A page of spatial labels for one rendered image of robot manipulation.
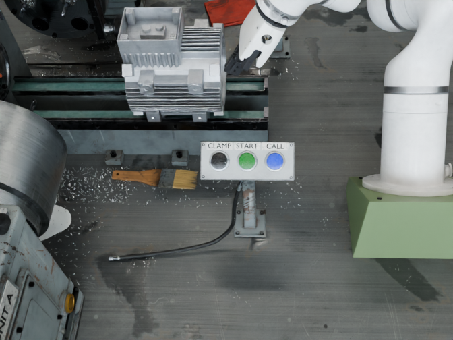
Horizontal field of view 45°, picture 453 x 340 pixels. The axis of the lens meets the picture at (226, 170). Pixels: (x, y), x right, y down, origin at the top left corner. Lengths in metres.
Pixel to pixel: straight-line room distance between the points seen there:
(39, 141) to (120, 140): 0.32
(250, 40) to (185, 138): 0.36
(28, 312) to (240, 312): 0.42
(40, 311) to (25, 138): 0.30
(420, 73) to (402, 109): 0.07
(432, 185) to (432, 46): 0.26
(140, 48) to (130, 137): 0.27
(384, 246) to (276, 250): 0.22
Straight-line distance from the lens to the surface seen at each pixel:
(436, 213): 1.07
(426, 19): 1.05
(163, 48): 1.12
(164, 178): 1.30
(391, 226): 1.10
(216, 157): 0.99
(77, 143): 1.37
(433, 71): 1.09
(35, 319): 0.97
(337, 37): 1.62
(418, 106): 1.09
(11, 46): 1.46
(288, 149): 0.99
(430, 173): 1.11
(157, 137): 1.30
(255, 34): 1.01
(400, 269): 1.21
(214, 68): 1.12
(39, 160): 1.04
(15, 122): 1.05
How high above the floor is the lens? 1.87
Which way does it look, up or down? 55 degrees down
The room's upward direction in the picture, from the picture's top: 5 degrees counter-clockwise
